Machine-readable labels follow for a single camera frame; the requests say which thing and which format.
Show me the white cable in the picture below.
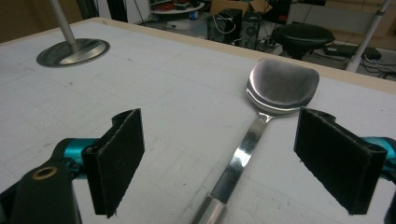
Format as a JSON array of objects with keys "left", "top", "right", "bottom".
[{"left": 214, "top": 13, "right": 237, "bottom": 35}]

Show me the black flat box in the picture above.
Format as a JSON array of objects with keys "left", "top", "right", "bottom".
[{"left": 322, "top": 43, "right": 383, "bottom": 61}]

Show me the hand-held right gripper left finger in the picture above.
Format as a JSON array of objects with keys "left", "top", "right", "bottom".
[{"left": 81, "top": 107, "right": 146, "bottom": 219}]

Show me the steel spatula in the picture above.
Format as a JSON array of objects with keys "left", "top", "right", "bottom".
[{"left": 190, "top": 57, "right": 320, "bottom": 224}]

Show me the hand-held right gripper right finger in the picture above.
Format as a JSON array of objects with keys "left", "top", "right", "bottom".
[{"left": 293, "top": 106, "right": 389, "bottom": 216}]

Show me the black round stool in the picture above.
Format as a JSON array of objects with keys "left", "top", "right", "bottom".
[{"left": 271, "top": 22, "right": 336, "bottom": 61}]

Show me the white round table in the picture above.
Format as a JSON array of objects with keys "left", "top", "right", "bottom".
[{"left": 152, "top": 2, "right": 206, "bottom": 16}]

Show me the white metal stand pole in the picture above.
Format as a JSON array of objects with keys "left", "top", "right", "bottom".
[{"left": 345, "top": 0, "right": 392, "bottom": 74}]

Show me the cardboard box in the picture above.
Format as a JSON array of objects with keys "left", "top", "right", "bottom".
[{"left": 210, "top": 0, "right": 273, "bottom": 16}]

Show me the black computer tower with fan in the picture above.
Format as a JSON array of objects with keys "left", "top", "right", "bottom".
[{"left": 239, "top": 11, "right": 263, "bottom": 50}]

